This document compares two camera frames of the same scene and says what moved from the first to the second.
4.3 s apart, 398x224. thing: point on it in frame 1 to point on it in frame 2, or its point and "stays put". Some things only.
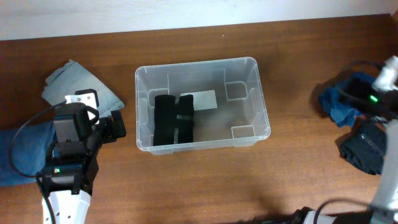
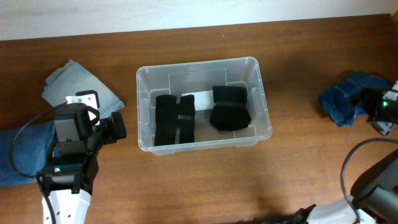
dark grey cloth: (365, 145) to (231, 109)
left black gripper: (113, 130) stays put
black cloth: (165, 122) stays put
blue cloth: (341, 111) stays put
